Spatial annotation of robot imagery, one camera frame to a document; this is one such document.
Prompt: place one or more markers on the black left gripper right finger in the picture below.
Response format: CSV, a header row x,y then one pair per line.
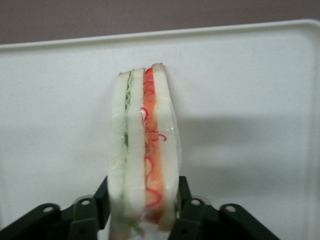
x,y
212,225

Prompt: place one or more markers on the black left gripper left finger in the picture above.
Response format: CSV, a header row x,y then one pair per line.
x,y
62,222

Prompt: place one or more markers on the triangle sandwich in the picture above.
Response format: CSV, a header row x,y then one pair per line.
x,y
135,150

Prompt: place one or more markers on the cream plastic tray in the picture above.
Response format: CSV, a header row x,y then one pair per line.
x,y
62,112

